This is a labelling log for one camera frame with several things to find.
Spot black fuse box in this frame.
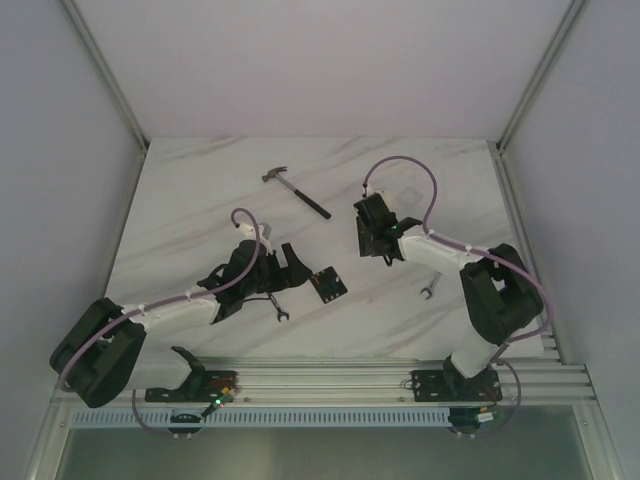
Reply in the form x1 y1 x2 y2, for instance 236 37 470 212
310 266 348 303

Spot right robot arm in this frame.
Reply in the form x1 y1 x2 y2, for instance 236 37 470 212
354 193 543 402

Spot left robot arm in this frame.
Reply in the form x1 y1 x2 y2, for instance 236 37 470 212
49 240 312 408

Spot clear plastic fuse cover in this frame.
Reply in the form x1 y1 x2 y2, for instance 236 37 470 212
398 187 423 208

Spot silver wrench centre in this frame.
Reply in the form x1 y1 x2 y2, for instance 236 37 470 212
268 292 290 323

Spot silver wrench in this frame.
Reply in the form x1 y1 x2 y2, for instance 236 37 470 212
268 292 290 323
420 272 442 300

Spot silver wrench right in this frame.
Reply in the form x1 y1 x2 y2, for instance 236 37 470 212
420 272 442 300

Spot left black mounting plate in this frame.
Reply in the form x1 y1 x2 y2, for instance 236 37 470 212
144 370 237 403

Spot black mounting plate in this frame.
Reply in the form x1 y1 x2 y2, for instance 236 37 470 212
144 370 237 403
410 367 503 404

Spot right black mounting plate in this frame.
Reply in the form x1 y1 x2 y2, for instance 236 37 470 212
410 367 503 404

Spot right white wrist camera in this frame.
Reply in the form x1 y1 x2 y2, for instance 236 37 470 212
366 186 391 203

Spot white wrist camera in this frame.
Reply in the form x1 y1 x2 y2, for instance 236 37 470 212
236 222 274 254
366 186 391 203

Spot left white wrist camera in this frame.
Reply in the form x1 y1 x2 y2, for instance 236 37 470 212
236 222 274 254

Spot claw hammer black handle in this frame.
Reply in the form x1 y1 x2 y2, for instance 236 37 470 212
260 165 333 221

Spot aluminium rail base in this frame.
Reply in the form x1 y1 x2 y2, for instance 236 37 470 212
53 349 597 407

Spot grey slotted cable duct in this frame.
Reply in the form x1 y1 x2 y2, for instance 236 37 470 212
69 405 556 430

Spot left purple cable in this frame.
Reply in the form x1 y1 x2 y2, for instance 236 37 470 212
57 207 266 394

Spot right aluminium frame post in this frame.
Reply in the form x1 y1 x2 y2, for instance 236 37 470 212
496 0 590 155

